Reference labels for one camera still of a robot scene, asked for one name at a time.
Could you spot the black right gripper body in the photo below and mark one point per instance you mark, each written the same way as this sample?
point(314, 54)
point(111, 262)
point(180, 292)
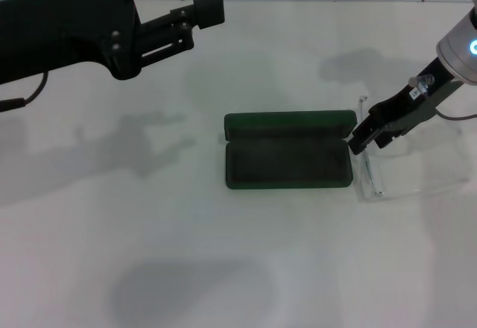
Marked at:
point(410, 110)

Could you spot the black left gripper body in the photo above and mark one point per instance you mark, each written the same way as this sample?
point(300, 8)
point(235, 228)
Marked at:
point(67, 22)

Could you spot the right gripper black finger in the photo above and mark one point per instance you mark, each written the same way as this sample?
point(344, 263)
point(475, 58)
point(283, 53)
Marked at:
point(363, 138)
point(389, 138)

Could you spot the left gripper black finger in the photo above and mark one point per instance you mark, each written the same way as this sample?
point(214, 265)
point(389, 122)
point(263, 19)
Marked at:
point(208, 9)

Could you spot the green glasses case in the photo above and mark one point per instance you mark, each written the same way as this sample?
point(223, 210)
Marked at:
point(287, 164)

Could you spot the clear frame glasses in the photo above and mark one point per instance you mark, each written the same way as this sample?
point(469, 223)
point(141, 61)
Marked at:
point(369, 184)

